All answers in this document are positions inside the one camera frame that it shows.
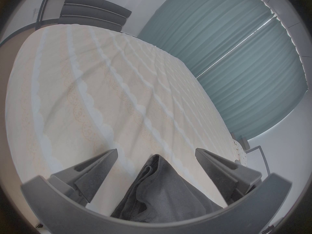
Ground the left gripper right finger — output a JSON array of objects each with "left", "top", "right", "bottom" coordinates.
[{"left": 195, "top": 148, "right": 263, "bottom": 202}]

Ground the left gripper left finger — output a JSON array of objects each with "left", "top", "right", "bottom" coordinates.
[{"left": 49, "top": 148, "right": 119, "bottom": 203}]

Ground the black T-shirt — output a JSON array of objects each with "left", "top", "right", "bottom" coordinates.
[{"left": 110, "top": 154, "right": 225, "bottom": 224}]

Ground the bed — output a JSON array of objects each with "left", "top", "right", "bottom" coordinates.
[{"left": 5, "top": 23, "right": 271, "bottom": 219}]

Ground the white printed pillow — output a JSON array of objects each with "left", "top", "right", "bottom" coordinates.
[{"left": 233, "top": 139, "right": 248, "bottom": 165}]

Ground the grey bedside table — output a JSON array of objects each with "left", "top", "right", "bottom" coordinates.
[{"left": 230, "top": 132, "right": 250, "bottom": 150}]

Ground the blue-green curtain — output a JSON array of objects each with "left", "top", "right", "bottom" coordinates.
[
  {"left": 196, "top": 17, "right": 308, "bottom": 138},
  {"left": 137, "top": 0, "right": 278, "bottom": 77}
]

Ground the black chest of drawers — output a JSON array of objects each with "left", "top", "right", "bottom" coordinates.
[{"left": 59, "top": 0, "right": 132, "bottom": 32}]

